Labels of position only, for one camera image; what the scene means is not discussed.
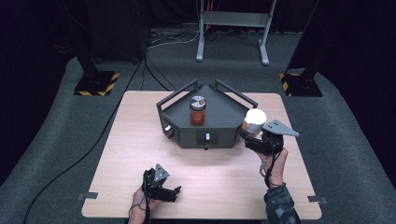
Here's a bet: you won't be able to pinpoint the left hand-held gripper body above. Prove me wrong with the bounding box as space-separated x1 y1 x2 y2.
142 163 171 200

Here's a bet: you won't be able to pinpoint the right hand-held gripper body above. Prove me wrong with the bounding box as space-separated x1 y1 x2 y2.
245 119 301 157

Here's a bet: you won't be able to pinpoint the white-lidded jar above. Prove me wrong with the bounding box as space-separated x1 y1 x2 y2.
242 108 268 136

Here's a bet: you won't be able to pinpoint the black hexagonal scale device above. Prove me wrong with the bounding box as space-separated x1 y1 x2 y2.
156 78 260 150

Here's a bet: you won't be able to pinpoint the glass jar of red powder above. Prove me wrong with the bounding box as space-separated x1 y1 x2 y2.
189 95 207 127

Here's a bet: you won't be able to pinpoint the person's right hand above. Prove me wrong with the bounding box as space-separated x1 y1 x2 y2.
257 147 289 189

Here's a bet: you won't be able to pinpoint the person's left hand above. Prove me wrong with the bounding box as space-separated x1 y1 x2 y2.
128 186 163 218

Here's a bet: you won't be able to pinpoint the black stand with striped base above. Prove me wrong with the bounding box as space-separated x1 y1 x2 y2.
278 0 344 98
62 0 120 97

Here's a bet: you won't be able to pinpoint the grey tape piece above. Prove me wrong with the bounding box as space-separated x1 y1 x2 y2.
307 195 329 205
77 191 99 201

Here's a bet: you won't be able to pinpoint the grey metal stand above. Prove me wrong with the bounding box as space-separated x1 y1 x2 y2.
195 0 277 66

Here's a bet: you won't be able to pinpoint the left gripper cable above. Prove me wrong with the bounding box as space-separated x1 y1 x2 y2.
128 192 153 224

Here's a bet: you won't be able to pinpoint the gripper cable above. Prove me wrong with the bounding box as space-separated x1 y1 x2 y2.
260 152 281 189
128 192 153 224

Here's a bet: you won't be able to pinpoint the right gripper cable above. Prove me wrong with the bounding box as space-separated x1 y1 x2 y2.
260 152 281 189

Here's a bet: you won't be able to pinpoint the long black floor cable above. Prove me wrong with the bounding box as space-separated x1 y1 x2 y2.
22 57 148 224

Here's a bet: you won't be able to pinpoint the bundle of floor cables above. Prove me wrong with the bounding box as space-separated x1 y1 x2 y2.
147 28 201 50

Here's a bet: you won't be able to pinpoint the orange hanging cables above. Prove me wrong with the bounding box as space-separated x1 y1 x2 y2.
205 0 216 31

